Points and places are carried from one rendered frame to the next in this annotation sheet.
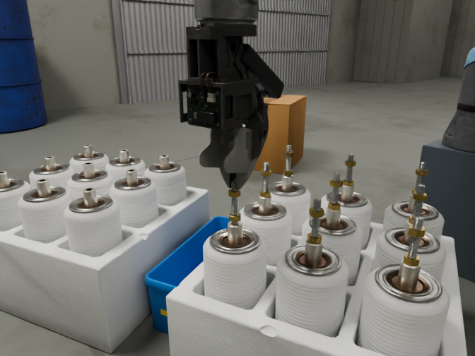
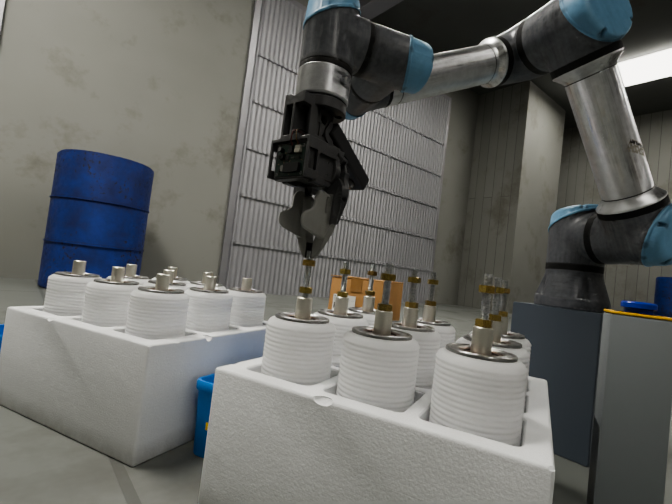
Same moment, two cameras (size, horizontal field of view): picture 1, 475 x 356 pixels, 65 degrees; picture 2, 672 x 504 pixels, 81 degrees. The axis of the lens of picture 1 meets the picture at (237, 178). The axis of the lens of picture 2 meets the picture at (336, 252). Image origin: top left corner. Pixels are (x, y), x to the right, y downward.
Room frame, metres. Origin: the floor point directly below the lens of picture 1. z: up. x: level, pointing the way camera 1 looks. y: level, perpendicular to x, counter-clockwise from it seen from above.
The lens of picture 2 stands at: (-0.06, -0.05, 0.33)
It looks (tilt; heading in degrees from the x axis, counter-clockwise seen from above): 2 degrees up; 2
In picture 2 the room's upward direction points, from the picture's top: 7 degrees clockwise
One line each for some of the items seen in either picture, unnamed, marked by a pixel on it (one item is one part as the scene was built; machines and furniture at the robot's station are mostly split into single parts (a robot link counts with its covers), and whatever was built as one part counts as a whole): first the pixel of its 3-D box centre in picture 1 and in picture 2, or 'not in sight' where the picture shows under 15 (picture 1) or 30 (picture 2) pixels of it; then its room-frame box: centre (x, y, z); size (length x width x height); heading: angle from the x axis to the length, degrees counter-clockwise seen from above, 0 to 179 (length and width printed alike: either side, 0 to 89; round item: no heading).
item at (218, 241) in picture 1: (235, 241); (302, 318); (0.49, 0.00, 0.25); 0.08 x 0.08 x 0.01
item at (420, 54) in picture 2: not in sight; (387, 64); (0.53, -0.07, 0.65); 0.11 x 0.11 x 0.08; 22
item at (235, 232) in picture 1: (235, 233); (303, 309); (0.49, 0.00, 0.26); 0.02 x 0.02 x 0.03
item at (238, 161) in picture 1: (237, 162); (314, 223); (0.47, 0.00, 0.38); 0.06 x 0.03 x 0.09; 142
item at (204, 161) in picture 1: (215, 157); (295, 222); (0.49, 0.03, 0.38); 0.06 x 0.03 x 0.09; 142
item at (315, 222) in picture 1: (315, 226); (386, 293); (0.44, -0.10, 0.30); 0.01 x 0.01 x 0.08
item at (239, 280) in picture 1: (235, 292); (294, 384); (0.49, 0.00, 0.16); 0.10 x 0.10 x 0.18
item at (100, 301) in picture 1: (99, 240); (157, 358); (0.78, 0.33, 0.09); 0.39 x 0.39 x 0.18; 66
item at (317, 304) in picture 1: (308, 314); (373, 407); (0.44, -0.10, 0.16); 0.10 x 0.10 x 0.18
